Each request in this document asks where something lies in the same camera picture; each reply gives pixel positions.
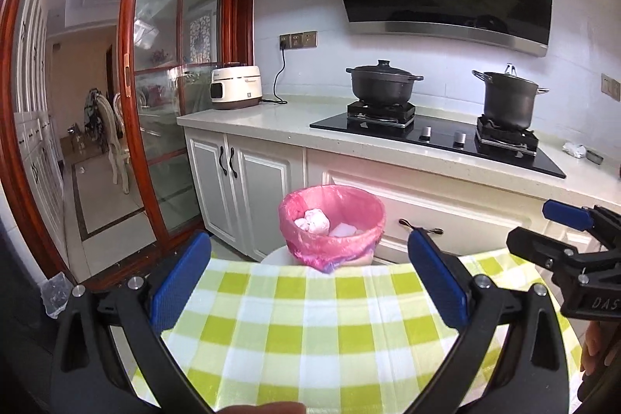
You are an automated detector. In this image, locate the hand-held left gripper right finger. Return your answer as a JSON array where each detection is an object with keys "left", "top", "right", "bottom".
[{"left": 402, "top": 230, "right": 569, "bottom": 414}]

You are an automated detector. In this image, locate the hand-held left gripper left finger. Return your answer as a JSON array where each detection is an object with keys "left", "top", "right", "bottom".
[{"left": 51, "top": 230, "right": 214, "bottom": 414}]

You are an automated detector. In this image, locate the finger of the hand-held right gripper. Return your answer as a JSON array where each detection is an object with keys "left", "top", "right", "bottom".
[
  {"left": 506, "top": 227, "right": 601, "bottom": 284},
  {"left": 542, "top": 199, "right": 621, "bottom": 245}
]

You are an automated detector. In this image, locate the trash bin with pink bag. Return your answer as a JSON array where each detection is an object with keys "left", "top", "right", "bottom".
[{"left": 278, "top": 184, "right": 387, "bottom": 274}]

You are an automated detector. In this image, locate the white tissue ball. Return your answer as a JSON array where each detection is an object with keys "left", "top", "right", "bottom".
[{"left": 291, "top": 209, "right": 331, "bottom": 234}]

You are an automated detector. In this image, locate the person's right hand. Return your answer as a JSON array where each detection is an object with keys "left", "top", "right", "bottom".
[{"left": 579, "top": 325, "right": 605, "bottom": 376}]

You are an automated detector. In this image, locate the person's left hand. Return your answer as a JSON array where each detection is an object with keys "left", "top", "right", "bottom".
[{"left": 217, "top": 402, "right": 307, "bottom": 414}]

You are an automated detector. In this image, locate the black burner grate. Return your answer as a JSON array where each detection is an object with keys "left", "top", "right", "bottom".
[
  {"left": 347, "top": 100, "right": 416, "bottom": 127},
  {"left": 475, "top": 116, "right": 539, "bottom": 155}
]

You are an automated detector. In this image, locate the white round stool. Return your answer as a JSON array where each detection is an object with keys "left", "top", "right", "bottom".
[{"left": 261, "top": 246, "right": 297, "bottom": 265}]

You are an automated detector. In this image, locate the tall steel stockpot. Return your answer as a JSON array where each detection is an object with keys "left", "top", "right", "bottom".
[{"left": 472, "top": 64, "right": 550, "bottom": 130}]

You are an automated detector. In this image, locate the clear plastic bag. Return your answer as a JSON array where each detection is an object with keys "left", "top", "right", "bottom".
[{"left": 40, "top": 273, "right": 73, "bottom": 320}]

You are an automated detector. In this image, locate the green checked tablecloth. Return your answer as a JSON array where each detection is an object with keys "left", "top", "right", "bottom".
[{"left": 131, "top": 249, "right": 583, "bottom": 414}]

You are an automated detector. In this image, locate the black glass gas hob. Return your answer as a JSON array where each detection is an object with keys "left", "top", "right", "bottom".
[{"left": 309, "top": 101, "right": 567, "bottom": 179}]

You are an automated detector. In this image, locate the white dining chair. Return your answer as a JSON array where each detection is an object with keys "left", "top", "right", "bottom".
[{"left": 94, "top": 91, "right": 133, "bottom": 194}]

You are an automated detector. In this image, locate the wooden glass sliding door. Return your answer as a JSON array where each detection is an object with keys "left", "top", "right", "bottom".
[{"left": 119, "top": 0, "right": 225, "bottom": 260}]

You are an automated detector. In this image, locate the cream stone countertop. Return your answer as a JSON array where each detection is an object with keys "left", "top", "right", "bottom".
[{"left": 176, "top": 93, "right": 621, "bottom": 201}]

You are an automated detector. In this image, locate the low black pot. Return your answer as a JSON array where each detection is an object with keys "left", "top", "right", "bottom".
[{"left": 346, "top": 60, "right": 424, "bottom": 106}]

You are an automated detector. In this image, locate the white rice cooker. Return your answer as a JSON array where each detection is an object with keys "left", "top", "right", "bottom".
[{"left": 210, "top": 65, "right": 264, "bottom": 110}]

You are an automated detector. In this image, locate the black drawer handle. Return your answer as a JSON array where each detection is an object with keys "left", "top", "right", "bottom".
[{"left": 399, "top": 218, "right": 444, "bottom": 236}]

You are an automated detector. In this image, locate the beige wall outlet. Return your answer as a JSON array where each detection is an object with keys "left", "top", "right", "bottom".
[{"left": 600, "top": 73, "right": 621, "bottom": 99}]

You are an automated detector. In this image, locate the black power cable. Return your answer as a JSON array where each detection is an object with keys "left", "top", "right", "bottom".
[{"left": 262, "top": 43, "right": 288, "bottom": 106}]

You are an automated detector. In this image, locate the red wooden door frame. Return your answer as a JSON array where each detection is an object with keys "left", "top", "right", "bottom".
[{"left": 0, "top": 0, "right": 255, "bottom": 289}]

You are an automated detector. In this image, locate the brown wall outlet panel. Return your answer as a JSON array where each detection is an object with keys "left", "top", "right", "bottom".
[{"left": 279, "top": 31, "right": 317, "bottom": 49}]

